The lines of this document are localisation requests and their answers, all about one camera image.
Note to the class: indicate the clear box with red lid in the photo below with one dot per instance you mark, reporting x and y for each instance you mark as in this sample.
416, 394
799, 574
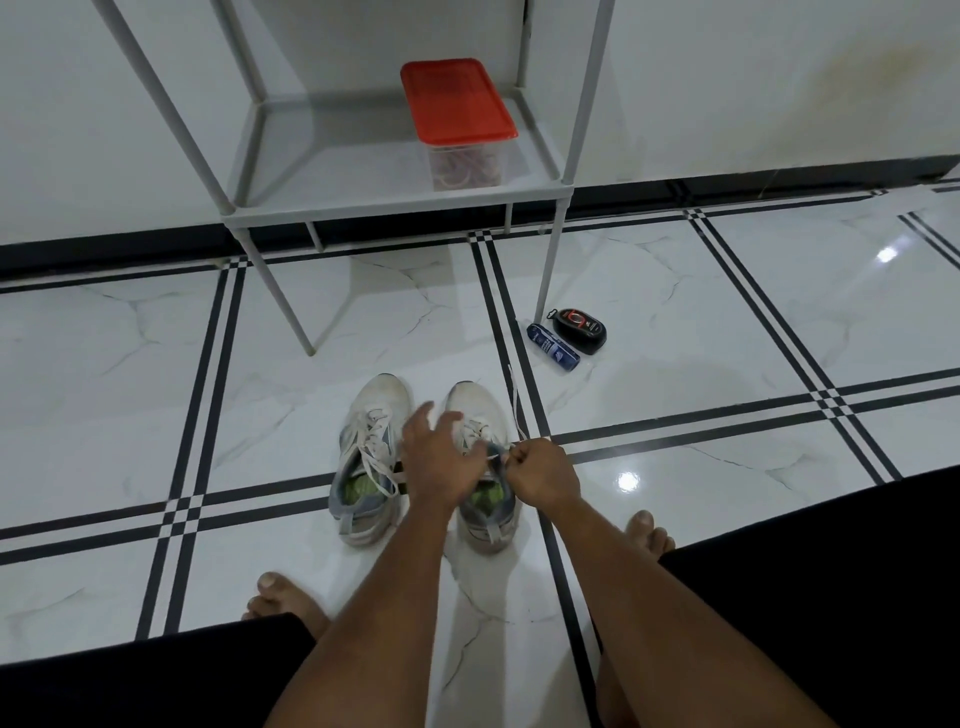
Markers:
466, 172

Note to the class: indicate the white grey sneaker shoe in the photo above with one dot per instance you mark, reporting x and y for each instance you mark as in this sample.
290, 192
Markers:
379, 394
487, 525

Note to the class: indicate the black oval polish bottle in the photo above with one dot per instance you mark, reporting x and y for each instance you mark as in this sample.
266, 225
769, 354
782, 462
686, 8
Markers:
579, 330

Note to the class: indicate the clear container with red lid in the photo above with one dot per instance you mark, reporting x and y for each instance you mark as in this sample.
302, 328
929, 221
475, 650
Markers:
457, 97

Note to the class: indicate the person's right leg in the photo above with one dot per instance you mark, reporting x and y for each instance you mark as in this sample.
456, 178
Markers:
611, 697

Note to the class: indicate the person's right forearm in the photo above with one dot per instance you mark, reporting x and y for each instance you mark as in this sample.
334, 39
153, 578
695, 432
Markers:
675, 622

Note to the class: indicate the person's foot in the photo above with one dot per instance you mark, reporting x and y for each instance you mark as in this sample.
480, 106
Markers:
649, 536
289, 600

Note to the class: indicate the person's left foot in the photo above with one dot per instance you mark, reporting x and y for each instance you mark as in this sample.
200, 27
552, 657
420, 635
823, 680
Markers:
289, 600

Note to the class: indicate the person's right hand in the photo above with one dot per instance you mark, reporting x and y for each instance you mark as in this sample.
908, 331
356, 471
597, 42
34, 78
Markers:
544, 476

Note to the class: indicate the black shorts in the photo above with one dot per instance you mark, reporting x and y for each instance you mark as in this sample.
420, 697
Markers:
825, 585

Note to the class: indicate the person's left forearm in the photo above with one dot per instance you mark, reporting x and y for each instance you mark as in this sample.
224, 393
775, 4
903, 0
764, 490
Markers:
375, 622

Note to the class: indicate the person's left hand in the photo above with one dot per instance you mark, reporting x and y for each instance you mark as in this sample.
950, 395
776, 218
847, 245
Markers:
442, 465

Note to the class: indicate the grey metal shelf rack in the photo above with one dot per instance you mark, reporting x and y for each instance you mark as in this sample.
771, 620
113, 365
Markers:
337, 157

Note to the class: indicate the person's right foot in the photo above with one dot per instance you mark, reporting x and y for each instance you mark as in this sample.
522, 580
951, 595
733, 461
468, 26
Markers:
649, 536

